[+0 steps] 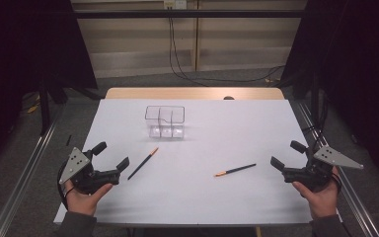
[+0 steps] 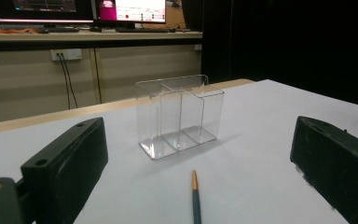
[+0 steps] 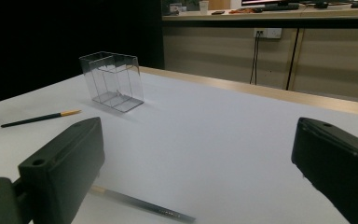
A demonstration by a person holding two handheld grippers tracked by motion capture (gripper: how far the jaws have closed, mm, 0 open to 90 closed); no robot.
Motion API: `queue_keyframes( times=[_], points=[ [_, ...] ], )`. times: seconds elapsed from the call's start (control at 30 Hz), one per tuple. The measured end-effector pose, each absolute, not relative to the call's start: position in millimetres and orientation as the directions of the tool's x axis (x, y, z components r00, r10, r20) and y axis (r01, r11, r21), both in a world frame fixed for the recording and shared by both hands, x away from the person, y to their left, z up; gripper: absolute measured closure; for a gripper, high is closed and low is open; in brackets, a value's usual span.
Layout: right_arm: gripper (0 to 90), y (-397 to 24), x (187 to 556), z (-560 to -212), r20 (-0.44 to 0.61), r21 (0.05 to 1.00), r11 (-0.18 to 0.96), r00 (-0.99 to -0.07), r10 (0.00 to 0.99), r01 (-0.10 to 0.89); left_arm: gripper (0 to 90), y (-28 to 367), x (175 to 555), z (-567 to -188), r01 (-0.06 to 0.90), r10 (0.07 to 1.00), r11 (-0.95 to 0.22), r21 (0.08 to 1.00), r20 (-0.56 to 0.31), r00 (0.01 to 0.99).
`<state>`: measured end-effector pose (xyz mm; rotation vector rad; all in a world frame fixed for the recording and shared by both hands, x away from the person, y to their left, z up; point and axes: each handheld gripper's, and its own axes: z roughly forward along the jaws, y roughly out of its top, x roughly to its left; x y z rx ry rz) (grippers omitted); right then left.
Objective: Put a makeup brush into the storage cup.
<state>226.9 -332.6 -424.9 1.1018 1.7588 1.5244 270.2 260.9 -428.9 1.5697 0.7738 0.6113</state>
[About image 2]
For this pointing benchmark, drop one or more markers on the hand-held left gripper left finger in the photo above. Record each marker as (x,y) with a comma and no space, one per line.
(65,168)

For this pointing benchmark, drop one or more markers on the white table cover board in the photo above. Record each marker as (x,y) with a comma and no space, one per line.
(261,140)

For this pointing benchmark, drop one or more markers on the beige office desk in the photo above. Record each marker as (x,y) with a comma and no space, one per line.
(136,68)

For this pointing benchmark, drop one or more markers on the white wall socket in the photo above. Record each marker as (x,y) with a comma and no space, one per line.
(71,54)

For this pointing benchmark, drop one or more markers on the dark pen with orange end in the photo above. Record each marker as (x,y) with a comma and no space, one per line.
(196,202)

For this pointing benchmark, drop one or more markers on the black curtain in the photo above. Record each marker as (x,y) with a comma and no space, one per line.
(292,40)

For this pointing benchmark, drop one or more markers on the black computer mouse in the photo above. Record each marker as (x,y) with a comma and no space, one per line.
(95,29)

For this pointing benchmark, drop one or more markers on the orange cloth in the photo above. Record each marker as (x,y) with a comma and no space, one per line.
(18,30)

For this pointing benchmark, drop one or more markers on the wooden table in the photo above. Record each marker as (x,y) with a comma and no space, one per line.
(59,115)

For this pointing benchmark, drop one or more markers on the wide black computer monitor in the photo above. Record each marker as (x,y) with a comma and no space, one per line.
(43,15)

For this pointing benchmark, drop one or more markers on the monitor with pink white screen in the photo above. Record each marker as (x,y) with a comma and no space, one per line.
(136,9)

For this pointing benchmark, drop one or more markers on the black keyboard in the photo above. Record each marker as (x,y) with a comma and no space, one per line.
(60,30)
(143,30)

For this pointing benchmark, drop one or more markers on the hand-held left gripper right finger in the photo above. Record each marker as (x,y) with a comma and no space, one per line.
(338,168)

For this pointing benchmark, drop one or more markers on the clear acrylic pen holder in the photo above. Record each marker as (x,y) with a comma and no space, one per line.
(155,149)

